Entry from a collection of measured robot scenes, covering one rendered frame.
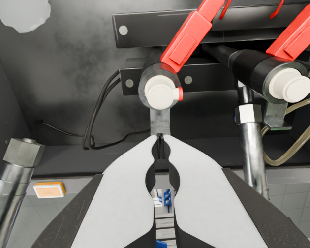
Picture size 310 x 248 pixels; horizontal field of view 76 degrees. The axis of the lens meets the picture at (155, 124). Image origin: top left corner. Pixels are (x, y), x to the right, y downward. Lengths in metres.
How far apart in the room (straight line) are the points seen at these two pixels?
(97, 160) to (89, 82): 0.17
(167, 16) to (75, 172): 0.33
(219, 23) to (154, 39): 0.08
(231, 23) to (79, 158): 0.38
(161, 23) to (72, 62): 0.24
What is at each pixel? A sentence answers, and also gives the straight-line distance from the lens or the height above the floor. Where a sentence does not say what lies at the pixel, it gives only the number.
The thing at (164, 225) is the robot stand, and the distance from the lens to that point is 0.87.
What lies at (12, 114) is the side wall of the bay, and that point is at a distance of 0.52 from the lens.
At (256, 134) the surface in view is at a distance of 0.19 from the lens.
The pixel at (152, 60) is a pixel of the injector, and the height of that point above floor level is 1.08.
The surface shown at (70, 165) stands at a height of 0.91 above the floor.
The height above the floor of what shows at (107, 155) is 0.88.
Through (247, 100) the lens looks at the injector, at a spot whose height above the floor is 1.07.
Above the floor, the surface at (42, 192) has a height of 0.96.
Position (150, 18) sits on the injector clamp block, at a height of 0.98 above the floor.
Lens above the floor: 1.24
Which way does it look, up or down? 62 degrees down
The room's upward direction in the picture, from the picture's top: 179 degrees clockwise
